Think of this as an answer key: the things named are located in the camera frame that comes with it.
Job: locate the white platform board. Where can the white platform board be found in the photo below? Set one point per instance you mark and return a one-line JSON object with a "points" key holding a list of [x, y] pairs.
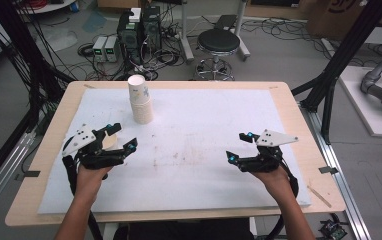
{"points": [[365, 110]]}

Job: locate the wooden table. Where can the wooden table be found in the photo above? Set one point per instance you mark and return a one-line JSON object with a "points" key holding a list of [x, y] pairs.
{"points": [[312, 116]]}

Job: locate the thin wooden stick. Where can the thin wooden stick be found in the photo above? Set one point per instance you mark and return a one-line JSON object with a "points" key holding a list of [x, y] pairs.
{"points": [[319, 196]]}

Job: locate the black round stool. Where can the black round stool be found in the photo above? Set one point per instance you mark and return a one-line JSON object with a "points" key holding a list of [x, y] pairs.
{"points": [[218, 41]]}

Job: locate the small white box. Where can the small white box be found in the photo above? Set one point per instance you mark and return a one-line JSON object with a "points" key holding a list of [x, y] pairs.
{"points": [[135, 15]]}

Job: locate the black tape piece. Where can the black tape piece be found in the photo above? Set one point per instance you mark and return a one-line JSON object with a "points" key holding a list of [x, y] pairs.
{"points": [[31, 173], [328, 170]]}

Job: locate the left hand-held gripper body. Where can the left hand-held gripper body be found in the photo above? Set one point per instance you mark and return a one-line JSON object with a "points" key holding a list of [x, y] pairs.
{"points": [[100, 160]]}

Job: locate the white table mat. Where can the white table mat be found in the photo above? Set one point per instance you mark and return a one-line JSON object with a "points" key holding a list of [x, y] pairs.
{"points": [[192, 150]]}

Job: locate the person's dark clothing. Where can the person's dark clothing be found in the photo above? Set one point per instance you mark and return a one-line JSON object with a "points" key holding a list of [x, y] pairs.
{"points": [[185, 230]]}

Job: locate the person's right hand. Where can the person's right hand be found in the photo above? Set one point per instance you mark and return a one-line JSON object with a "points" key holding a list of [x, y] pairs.
{"points": [[275, 183]]}

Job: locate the black metal frame post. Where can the black metal frame post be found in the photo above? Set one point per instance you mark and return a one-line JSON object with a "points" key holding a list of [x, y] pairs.
{"points": [[19, 50], [345, 53]]}

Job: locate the stack of white paper cups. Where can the stack of white paper cups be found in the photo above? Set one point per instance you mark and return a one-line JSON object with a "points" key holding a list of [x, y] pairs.
{"points": [[141, 101]]}

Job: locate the white round table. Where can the white round table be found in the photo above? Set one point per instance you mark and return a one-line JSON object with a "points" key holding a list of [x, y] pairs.
{"points": [[45, 6]]}

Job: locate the green circuit board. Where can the green circuit board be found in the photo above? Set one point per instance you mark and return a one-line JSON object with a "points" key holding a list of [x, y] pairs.
{"points": [[333, 230]]}

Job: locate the cardboard box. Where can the cardboard box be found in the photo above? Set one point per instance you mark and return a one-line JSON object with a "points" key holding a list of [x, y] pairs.
{"points": [[335, 16]]}

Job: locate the black computer tower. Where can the black computer tower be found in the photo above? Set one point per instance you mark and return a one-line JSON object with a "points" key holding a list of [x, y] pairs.
{"points": [[151, 28], [129, 38]]}

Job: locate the white stand leg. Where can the white stand leg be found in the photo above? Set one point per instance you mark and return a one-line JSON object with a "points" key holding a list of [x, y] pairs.
{"points": [[242, 36], [185, 36]]}

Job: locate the person's left hand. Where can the person's left hand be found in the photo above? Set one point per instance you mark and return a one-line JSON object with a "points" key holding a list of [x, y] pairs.
{"points": [[90, 181]]}

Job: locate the black flat pedal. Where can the black flat pedal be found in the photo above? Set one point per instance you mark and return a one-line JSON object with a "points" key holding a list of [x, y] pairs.
{"points": [[225, 22]]}

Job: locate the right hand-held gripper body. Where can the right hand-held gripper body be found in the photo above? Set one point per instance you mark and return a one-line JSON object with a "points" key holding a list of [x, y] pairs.
{"points": [[260, 161]]}

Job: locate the grey power supply unit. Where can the grey power supply unit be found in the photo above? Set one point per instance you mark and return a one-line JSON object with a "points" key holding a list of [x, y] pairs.
{"points": [[99, 48], [111, 49]]}

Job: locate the single white paper cup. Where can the single white paper cup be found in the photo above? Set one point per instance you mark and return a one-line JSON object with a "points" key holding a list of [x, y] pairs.
{"points": [[110, 143]]}

